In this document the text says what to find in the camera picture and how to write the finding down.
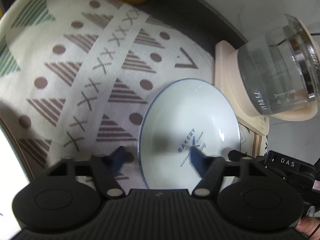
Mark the person's right hand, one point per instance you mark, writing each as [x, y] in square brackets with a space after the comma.
[310, 227]

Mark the patterned fringed cloth mat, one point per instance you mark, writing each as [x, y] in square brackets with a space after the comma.
[75, 42]

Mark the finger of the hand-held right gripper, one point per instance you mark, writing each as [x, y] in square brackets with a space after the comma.
[237, 154]

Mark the small white crossed-print plate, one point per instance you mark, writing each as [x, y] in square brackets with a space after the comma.
[185, 115]

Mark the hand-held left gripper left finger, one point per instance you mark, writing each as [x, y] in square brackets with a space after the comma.
[115, 158]

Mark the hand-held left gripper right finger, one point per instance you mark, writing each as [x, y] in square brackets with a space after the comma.
[198, 160]

